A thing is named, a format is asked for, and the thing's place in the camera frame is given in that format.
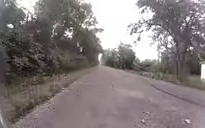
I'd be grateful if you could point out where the large tree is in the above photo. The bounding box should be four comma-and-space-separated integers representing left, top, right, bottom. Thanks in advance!
128, 0, 205, 83

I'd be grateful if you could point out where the dense wood of trees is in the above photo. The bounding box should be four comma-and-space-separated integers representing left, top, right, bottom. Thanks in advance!
0, 0, 105, 88

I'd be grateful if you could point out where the grey asphalt road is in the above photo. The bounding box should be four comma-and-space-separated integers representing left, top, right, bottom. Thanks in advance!
11, 64, 205, 128

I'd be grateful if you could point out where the grass strip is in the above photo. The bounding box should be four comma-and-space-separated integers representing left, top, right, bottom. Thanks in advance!
123, 68, 205, 94

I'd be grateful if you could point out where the leaf-strewn roadside verge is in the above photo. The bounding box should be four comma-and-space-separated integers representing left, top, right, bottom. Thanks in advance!
0, 66, 98, 126

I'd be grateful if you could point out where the group of trees and bushes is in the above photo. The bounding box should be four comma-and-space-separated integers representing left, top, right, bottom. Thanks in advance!
101, 42, 164, 72

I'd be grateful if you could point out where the grey roadside shoulder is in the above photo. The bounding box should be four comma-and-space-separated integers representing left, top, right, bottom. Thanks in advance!
146, 77, 205, 111

